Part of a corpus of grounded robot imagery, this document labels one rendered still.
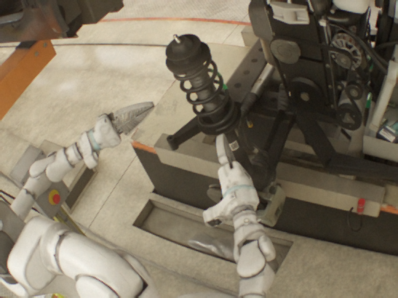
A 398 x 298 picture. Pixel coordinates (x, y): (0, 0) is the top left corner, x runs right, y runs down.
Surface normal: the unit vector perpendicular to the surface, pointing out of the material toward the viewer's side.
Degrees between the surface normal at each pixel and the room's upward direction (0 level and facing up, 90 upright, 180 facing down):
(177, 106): 0
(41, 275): 90
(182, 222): 0
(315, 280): 0
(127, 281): 72
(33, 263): 90
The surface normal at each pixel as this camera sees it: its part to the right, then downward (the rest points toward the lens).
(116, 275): 0.72, -0.36
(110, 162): -0.26, -0.66
